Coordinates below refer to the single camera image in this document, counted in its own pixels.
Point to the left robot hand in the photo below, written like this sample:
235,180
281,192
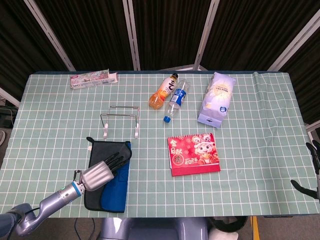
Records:
97,175

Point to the toothpaste box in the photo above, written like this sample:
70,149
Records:
92,79

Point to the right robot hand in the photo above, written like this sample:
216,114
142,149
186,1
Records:
315,155

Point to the black waste bin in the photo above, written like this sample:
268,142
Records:
230,223

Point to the green checkered tablecloth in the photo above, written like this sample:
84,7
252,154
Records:
225,195

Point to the red 2026 desk calendar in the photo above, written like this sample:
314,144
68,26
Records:
192,152

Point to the black and blue towel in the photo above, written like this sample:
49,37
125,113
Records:
115,195

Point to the dark folding screen partition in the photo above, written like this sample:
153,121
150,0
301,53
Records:
170,30

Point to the grey robot torso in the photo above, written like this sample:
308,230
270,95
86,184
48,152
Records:
155,228

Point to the clear bottle with blue cap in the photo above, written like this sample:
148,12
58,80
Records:
177,97

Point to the orange drink bottle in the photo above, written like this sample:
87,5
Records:
160,96

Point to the pale lavender paper bag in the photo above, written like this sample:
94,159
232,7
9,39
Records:
215,100

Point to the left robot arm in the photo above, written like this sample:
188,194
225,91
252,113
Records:
50,202

